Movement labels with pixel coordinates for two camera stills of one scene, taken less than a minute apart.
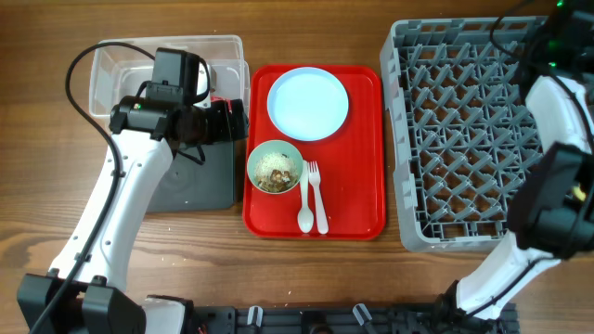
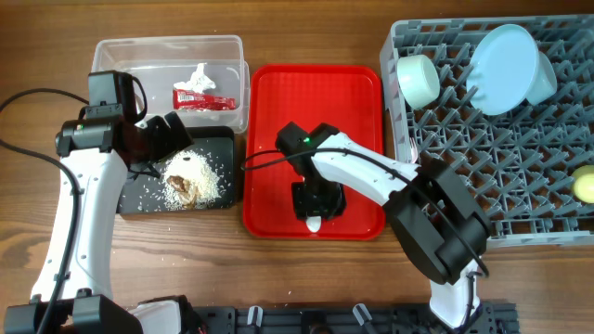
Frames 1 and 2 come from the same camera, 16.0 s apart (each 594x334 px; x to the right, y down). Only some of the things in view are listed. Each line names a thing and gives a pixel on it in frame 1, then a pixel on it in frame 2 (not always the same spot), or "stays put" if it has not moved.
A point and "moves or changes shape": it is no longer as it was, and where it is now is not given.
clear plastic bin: x=121 y=72 stays put
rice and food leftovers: x=276 y=172 -> x=189 y=182
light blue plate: x=307 y=104 -> x=502 y=70
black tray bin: x=187 y=185 stays put
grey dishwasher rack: x=463 y=127 stays put
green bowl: x=275 y=166 -> x=419 y=80
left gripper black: x=224 y=132 -> x=168 y=142
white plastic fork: x=320 y=211 moves or changes shape
